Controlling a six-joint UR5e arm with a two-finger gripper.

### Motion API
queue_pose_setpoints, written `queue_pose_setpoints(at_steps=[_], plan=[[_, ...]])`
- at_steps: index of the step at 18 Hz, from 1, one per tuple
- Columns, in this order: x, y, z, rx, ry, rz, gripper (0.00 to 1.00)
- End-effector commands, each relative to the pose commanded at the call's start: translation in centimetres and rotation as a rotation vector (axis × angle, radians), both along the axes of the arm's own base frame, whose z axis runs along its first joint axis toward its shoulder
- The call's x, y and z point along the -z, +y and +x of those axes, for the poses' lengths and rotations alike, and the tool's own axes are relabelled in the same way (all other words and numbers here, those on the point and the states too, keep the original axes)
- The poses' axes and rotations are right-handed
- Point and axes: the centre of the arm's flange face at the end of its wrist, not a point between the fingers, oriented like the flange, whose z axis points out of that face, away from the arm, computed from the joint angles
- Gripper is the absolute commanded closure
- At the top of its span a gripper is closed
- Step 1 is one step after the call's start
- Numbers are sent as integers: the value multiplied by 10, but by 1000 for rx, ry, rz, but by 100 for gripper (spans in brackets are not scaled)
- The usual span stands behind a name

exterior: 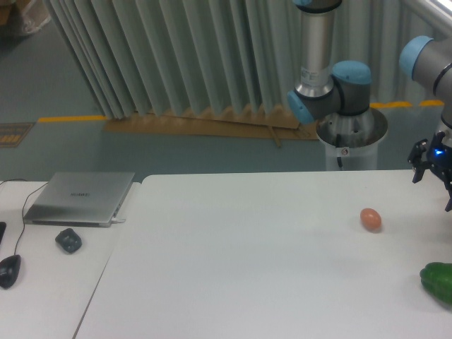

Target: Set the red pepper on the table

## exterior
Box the grey pleated curtain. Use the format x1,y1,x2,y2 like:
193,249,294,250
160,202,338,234
46,1,451,119

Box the green bell pepper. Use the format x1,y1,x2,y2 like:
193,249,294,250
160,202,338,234
420,262,451,306

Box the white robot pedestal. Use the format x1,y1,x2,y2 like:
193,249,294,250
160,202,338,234
320,139,380,171

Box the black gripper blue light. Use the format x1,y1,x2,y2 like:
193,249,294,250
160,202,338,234
408,131,452,212

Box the black computer mouse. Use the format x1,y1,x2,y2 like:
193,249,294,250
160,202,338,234
0,254,22,290

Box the flat brown cardboard sheet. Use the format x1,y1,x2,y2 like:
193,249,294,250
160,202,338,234
104,104,318,147

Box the black keyboard edge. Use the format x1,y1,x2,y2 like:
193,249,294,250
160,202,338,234
0,222,6,243

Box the small black controller puck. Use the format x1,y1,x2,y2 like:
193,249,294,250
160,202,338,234
55,228,83,254

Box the silver closed laptop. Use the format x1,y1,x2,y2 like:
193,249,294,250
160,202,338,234
24,172,135,227

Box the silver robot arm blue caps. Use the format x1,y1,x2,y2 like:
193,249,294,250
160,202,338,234
287,1,451,191

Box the black mouse cable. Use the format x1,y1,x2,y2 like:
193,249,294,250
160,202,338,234
0,179,54,256

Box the brown egg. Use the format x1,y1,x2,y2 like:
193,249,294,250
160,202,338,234
359,208,382,232

